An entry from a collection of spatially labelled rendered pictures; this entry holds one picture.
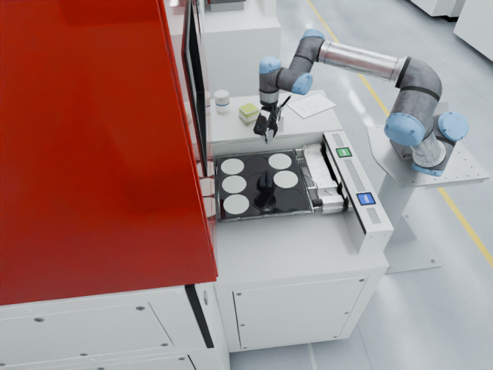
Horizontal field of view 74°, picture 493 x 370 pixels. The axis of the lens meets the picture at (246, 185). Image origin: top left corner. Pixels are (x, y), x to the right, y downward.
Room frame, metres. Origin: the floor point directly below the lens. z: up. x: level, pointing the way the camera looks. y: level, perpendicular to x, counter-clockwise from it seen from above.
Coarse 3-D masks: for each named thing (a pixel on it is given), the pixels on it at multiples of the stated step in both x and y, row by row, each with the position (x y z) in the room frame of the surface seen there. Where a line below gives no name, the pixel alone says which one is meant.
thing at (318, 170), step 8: (320, 152) 1.12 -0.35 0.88; (304, 160) 1.10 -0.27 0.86; (312, 160) 1.07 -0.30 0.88; (320, 160) 1.07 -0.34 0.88; (312, 168) 1.02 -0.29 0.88; (320, 168) 1.02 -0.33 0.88; (312, 176) 0.97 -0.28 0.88; (320, 176) 0.97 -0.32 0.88; (328, 176) 0.97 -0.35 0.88; (320, 192) 0.88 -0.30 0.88; (336, 192) 0.87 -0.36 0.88; (328, 208) 0.79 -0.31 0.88; (336, 208) 0.79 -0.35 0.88
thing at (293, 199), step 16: (224, 160) 1.08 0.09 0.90; (256, 160) 1.07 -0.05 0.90; (224, 176) 0.98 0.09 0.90; (240, 176) 0.97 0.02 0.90; (256, 176) 0.97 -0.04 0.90; (272, 176) 0.96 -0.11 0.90; (224, 192) 0.89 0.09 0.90; (240, 192) 0.88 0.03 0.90; (256, 192) 0.88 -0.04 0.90; (272, 192) 0.87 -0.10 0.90; (288, 192) 0.87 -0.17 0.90; (304, 192) 0.86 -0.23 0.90; (256, 208) 0.79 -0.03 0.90; (272, 208) 0.79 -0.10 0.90; (288, 208) 0.79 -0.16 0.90; (304, 208) 0.78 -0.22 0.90
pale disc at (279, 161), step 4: (272, 156) 1.09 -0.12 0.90; (276, 156) 1.09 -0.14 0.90; (280, 156) 1.09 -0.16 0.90; (284, 156) 1.08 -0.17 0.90; (288, 156) 1.08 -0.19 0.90; (272, 160) 1.06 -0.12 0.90; (276, 160) 1.06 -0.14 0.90; (280, 160) 1.06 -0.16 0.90; (284, 160) 1.06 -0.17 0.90; (288, 160) 1.06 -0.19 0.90; (272, 164) 1.04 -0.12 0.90; (276, 164) 1.03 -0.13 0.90; (280, 164) 1.03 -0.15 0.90; (284, 164) 1.03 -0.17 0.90; (288, 164) 1.03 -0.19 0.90; (276, 168) 1.01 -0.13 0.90; (280, 168) 1.01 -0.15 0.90; (284, 168) 1.01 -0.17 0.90
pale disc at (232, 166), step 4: (228, 160) 1.08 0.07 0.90; (232, 160) 1.08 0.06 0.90; (236, 160) 1.08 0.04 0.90; (240, 160) 1.08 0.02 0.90; (224, 164) 1.05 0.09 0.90; (228, 164) 1.05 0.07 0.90; (232, 164) 1.05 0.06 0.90; (236, 164) 1.05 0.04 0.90; (240, 164) 1.05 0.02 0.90; (224, 168) 1.03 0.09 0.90; (228, 168) 1.03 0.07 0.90; (232, 168) 1.03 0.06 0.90; (236, 168) 1.02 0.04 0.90; (240, 168) 1.02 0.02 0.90; (224, 172) 1.01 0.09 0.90; (228, 172) 1.00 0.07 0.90; (232, 172) 1.00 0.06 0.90; (236, 172) 1.00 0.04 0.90
